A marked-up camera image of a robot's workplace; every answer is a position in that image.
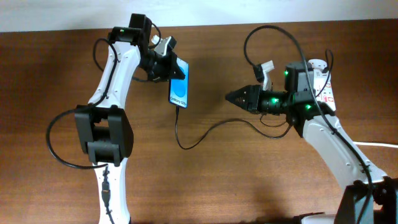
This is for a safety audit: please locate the black USB charging cable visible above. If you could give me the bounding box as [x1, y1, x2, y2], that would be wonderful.
[174, 49, 335, 151]

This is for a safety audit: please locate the white power strip cord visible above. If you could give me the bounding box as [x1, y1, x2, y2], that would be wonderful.
[353, 141, 398, 149]

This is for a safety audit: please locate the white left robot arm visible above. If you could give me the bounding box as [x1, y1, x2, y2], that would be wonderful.
[75, 14, 188, 223]

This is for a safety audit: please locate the white power strip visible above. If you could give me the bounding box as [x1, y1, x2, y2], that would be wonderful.
[312, 72, 336, 111]

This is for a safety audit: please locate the blue Galaxy smartphone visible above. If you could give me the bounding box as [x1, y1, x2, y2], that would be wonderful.
[169, 58, 189, 108]

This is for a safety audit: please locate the white USB charger adapter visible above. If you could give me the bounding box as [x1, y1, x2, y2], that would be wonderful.
[308, 59, 329, 86]

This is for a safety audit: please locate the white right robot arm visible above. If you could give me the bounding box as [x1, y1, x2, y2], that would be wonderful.
[225, 59, 397, 223]

